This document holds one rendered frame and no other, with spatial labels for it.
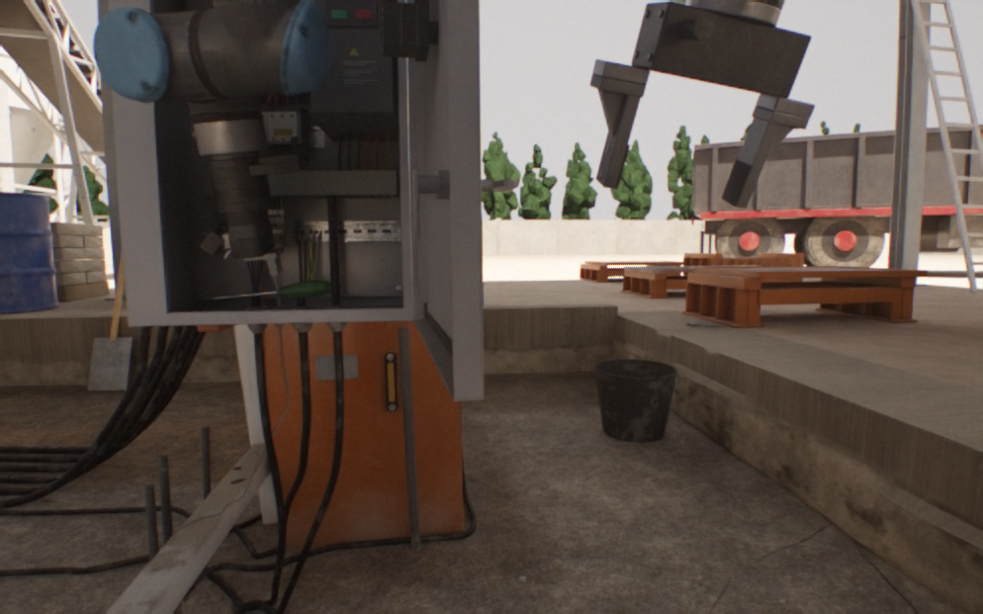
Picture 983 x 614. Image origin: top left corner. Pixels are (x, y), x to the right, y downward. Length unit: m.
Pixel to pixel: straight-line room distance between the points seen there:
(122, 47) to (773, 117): 0.63
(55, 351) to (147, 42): 3.25
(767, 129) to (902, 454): 1.13
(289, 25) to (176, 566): 0.84
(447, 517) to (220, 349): 2.18
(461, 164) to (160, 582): 0.84
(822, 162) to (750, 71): 8.40
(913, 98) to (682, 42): 6.64
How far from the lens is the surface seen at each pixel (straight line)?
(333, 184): 0.86
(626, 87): 0.46
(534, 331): 3.07
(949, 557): 1.47
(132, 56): 0.66
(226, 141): 0.76
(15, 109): 13.85
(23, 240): 4.93
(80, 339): 3.70
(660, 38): 0.45
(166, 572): 1.03
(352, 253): 0.91
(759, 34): 0.49
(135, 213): 0.84
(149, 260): 0.83
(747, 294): 2.86
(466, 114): 0.34
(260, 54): 0.60
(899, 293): 3.46
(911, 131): 7.00
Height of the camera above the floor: 0.75
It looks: 6 degrees down
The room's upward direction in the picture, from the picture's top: 1 degrees counter-clockwise
